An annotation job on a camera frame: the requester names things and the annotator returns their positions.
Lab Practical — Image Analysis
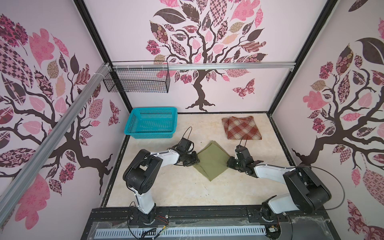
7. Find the olive green skirt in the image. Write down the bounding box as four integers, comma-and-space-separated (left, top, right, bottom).
194, 141, 230, 182

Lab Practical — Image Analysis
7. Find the red plaid skirt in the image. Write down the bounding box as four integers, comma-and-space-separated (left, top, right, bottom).
222, 116, 262, 140

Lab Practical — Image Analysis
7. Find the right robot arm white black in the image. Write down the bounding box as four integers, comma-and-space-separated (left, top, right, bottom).
227, 145, 332, 222

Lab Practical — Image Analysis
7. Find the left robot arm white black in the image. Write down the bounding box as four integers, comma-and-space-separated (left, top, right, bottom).
123, 138, 200, 215

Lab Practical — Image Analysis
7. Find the teal plastic basket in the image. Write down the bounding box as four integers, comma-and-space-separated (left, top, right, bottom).
124, 107, 178, 139

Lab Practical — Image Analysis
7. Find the white slotted cable duct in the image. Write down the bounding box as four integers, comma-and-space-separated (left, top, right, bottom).
94, 226, 266, 240

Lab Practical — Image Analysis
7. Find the black wire basket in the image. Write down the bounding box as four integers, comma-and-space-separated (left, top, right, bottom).
104, 60, 171, 93

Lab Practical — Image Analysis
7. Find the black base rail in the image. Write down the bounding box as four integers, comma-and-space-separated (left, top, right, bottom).
81, 205, 340, 240

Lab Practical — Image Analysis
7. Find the aluminium rail back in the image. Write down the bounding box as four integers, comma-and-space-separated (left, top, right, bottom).
113, 62, 296, 71

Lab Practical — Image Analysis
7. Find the aluminium rail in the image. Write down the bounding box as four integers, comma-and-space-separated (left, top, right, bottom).
1, 63, 111, 224
113, 62, 296, 71

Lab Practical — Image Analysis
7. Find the aluminium rail left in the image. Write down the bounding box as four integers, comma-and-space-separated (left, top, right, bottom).
1, 63, 111, 224

